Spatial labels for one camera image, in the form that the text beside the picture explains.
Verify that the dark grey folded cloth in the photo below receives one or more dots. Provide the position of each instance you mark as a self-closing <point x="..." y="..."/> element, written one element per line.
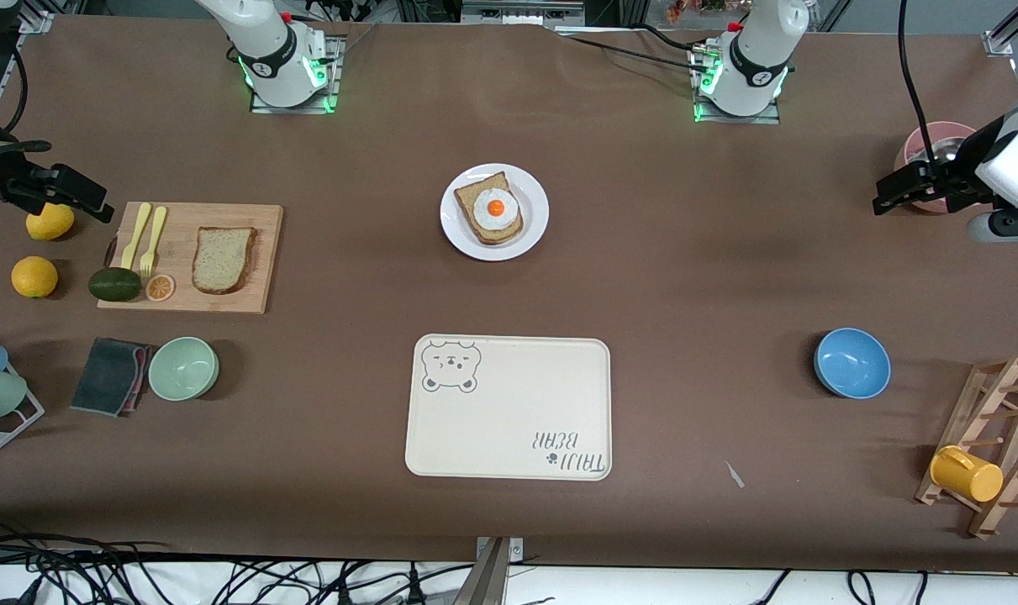
<point x="105" y="376"/>

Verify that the yellow lemon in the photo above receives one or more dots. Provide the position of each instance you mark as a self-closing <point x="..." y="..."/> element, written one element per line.
<point x="34" y="277"/>
<point x="48" y="225"/>

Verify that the small grey tape piece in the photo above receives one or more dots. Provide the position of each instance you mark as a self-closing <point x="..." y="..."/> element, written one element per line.
<point x="734" y="475"/>

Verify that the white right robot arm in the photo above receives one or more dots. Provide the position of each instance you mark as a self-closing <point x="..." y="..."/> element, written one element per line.
<point x="277" y="59"/>

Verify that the cream bear print tray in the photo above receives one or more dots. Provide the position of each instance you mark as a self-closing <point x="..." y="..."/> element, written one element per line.
<point x="508" y="420"/>

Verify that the green avocado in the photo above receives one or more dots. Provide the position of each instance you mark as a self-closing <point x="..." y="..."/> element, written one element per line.
<point x="115" y="284"/>

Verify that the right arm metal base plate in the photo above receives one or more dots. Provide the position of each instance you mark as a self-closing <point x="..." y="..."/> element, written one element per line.
<point x="332" y="84"/>

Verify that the metal scoop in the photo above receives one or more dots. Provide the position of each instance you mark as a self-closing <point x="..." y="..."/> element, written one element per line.
<point x="944" y="153"/>

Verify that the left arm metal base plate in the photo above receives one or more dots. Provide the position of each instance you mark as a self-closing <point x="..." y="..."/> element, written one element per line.
<point x="700" y="113"/>

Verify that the white round plate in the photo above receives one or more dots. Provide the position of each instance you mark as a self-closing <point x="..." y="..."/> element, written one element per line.
<point x="534" y="202"/>

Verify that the blue bowl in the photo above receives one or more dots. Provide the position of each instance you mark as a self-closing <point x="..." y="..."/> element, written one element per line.
<point x="851" y="363"/>

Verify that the pink bowl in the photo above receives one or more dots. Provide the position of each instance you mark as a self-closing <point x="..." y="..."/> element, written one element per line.
<point x="916" y="147"/>

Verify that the wooden mug rack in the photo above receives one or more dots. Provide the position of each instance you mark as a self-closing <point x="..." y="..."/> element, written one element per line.
<point x="1000" y="395"/>

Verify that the wooden cutting board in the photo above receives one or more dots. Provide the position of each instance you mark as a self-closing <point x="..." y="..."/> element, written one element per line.
<point x="265" y="252"/>

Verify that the fried egg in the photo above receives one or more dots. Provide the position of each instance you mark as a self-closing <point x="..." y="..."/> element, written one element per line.
<point x="496" y="207"/>

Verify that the yellow plastic knife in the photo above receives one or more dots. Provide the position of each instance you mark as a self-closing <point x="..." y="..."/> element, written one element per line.
<point x="137" y="234"/>

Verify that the plain brown bread slice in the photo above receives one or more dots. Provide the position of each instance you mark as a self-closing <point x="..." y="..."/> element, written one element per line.
<point x="223" y="260"/>

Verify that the pale green bowl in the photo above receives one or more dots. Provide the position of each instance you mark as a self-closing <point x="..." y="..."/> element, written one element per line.
<point x="183" y="368"/>

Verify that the yellow mug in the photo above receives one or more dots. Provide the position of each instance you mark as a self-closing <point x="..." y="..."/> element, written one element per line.
<point x="967" y="475"/>

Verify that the toast slice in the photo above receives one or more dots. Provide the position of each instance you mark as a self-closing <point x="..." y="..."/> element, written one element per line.
<point x="475" y="202"/>

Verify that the orange slice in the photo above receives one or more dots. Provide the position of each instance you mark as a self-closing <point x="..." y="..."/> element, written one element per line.
<point x="160" y="287"/>

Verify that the yellow plastic fork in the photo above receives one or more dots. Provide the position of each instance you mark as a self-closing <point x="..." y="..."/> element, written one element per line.
<point x="153" y="239"/>

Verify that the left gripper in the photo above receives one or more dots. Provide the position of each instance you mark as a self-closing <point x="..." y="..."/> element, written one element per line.
<point x="956" y="177"/>

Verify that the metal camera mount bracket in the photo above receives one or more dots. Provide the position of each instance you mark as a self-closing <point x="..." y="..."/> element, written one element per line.
<point x="493" y="576"/>

